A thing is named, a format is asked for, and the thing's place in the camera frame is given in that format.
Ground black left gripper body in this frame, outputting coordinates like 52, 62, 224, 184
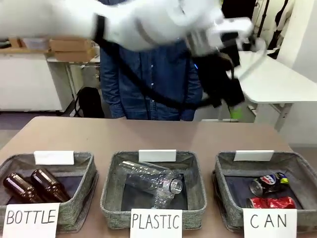
197, 48, 246, 109

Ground black drink can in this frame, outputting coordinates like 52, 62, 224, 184
249, 172, 290, 195

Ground crushed red can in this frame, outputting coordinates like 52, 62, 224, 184
246, 195, 297, 209

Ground large clear plastic bottle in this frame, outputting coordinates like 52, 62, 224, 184
116, 160, 184, 195

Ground small water bottle blue cap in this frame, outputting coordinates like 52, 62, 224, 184
151, 189, 177, 209

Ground brown glass bottle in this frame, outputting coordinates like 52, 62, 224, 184
2, 173, 45, 204
30, 169, 71, 203

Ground person's right forearm denim sleeve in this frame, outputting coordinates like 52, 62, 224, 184
101, 79, 127, 120

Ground person's left forearm denim sleeve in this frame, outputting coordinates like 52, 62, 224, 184
178, 74, 207, 122

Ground grey fabric basket can label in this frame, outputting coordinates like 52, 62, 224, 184
211, 151, 317, 234

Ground white paper sign CAN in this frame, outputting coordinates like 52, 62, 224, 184
242, 208, 298, 238

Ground grey fabric basket plastic label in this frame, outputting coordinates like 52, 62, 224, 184
100, 150, 208, 231

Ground grey fabric basket bottle label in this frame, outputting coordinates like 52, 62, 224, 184
0, 151, 100, 234

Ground blank white card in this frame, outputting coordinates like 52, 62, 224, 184
233, 150, 275, 162
33, 150, 75, 166
138, 149, 177, 162

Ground white table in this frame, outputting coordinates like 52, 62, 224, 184
236, 49, 317, 132

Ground person in denim shirt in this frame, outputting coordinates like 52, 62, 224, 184
100, 39, 207, 122

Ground black backpack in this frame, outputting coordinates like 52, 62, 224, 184
75, 86, 105, 119

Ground white paper sign PLASTIC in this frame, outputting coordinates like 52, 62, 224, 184
129, 208, 183, 238

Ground flat cardboard box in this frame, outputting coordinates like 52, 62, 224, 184
49, 38, 94, 53
53, 48, 97, 62

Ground clear plastic tub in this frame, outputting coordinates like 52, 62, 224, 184
21, 38, 52, 50

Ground white cabinet wooden top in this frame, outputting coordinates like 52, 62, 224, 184
0, 46, 64, 113

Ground small cardboard box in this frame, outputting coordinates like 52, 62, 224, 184
8, 37, 27, 49

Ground white paper sign BOTTLE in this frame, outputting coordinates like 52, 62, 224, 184
3, 202, 61, 238

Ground grey cable loop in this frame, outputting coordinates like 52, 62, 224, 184
237, 38, 268, 80

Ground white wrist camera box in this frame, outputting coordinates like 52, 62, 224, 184
211, 17, 255, 52

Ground black cable sleeve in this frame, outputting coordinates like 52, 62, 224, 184
95, 14, 213, 110

